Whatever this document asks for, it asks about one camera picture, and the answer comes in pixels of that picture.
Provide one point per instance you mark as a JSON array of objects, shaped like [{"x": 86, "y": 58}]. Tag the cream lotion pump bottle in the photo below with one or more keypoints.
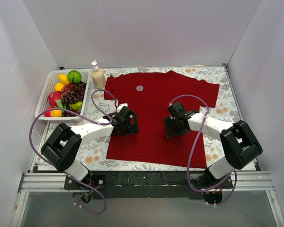
[{"x": 98, "y": 76}]

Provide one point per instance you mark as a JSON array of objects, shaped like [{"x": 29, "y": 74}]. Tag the yellow toy mango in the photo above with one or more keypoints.
[{"x": 63, "y": 78}]

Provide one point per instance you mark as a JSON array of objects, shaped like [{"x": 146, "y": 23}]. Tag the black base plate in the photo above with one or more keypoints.
[{"x": 141, "y": 184}]

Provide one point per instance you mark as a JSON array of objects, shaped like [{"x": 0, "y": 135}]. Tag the pink toy dragon fruit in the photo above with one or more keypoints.
[{"x": 55, "y": 99}]

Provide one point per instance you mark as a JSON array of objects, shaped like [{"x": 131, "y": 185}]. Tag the round patterned brooch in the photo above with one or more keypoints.
[{"x": 139, "y": 88}]

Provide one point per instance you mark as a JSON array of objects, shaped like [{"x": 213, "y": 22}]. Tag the green toy apple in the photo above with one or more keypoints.
[{"x": 74, "y": 77}]

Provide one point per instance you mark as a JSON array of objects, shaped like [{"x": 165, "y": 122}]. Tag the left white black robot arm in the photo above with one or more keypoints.
[{"x": 62, "y": 146}]

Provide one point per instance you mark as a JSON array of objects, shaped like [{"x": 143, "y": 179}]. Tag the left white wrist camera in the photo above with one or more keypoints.
[{"x": 122, "y": 105}]

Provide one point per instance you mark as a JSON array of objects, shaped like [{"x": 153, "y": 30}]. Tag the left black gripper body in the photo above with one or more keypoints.
[{"x": 128, "y": 127}]

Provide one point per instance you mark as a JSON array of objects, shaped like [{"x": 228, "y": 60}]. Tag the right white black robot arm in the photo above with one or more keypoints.
[{"x": 239, "y": 143}]

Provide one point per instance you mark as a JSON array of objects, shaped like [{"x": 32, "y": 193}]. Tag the green toy pear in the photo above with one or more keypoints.
[{"x": 76, "y": 106}]

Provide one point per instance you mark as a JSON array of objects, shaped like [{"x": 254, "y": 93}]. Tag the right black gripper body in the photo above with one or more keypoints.
[{"x": 173, "y": 129}]

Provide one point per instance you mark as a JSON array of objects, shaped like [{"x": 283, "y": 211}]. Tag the white plastic fruit basket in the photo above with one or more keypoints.
[{"x": 50, "y": 82}]

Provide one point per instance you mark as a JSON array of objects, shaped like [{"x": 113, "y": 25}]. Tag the dark purple toy grapes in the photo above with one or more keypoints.
[{"x": 70, "y": 112}]

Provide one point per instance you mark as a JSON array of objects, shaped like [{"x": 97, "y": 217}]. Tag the red t-shirt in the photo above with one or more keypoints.
[{"x": 151, "y": 143}]

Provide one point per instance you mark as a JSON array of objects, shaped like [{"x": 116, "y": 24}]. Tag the red yellow toy peach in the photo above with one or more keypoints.
[{"x": 51, "y": 112}]

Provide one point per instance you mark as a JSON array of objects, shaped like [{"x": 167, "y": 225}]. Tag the aluminium frame rail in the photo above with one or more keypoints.
[{"x": 246, "y": 181}]

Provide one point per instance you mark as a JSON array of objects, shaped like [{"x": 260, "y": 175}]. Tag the floral tablecloth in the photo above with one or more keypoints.
[{"x": 93, "y": 154}]

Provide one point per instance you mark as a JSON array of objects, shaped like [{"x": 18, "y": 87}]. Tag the orange toy fruit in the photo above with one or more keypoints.
[{"x": 58, "y": 87}]

